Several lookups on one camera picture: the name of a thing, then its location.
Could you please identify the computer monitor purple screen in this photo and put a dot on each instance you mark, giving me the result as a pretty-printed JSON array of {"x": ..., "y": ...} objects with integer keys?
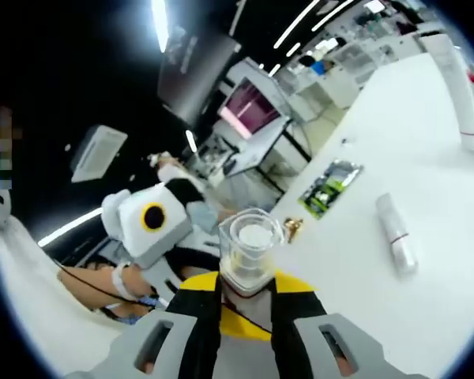
[{"x": 249, "y": 106}]

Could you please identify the white desk black legs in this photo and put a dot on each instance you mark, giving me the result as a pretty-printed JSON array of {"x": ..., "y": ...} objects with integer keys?
[{"x": 260, "y": 146}]

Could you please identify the dark hanging sign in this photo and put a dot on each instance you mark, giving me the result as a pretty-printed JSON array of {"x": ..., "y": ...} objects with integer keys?
[{"x": 197, "y": 71}]

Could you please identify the gold foil wrapper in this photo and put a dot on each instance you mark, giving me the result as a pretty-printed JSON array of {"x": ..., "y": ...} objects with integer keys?
[{"x": 294, "y": 227}]

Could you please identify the white skincare tube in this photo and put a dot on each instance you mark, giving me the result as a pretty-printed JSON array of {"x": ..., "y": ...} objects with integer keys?
[{"x": 454, "y": 91}]

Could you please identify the blue chair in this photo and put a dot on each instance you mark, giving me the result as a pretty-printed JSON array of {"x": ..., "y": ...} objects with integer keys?
[{"x": 322, "y": 68}]

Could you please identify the small black object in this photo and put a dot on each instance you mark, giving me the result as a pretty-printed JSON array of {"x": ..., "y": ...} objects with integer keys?
[{"x": 345, "y": 141}]

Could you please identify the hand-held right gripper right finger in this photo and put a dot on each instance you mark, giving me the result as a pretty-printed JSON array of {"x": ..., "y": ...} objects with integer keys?
[{"x": 296, "y": 347}]

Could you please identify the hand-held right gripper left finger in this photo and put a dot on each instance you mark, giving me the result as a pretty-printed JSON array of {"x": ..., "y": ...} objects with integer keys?
[{"x": 197, "y": 347}]

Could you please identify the white wristband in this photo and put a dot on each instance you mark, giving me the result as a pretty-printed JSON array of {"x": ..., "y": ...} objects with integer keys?
[{"x": 122, "y": 282}]

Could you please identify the silver clear-cap skincare bottle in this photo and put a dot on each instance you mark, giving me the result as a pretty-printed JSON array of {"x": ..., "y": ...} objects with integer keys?
[
  {"x": 254, "y": 237},
  {"x": 395, "y": 229}
]

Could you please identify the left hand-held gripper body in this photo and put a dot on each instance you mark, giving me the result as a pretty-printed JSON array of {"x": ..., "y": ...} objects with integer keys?
[{"x": 174, "y": 225}]

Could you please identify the curved ceiling light strip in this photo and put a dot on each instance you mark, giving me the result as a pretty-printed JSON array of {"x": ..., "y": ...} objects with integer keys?
[{"x": 160, "y": 23}]

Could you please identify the ceiling air conditioner cassette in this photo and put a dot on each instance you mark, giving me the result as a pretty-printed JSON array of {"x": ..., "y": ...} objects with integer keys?
[{"x": 98, "y": 154}]

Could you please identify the green silver foil packet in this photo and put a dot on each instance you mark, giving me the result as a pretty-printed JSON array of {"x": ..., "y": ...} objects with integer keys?
[{"x": 328, "y": 189}]

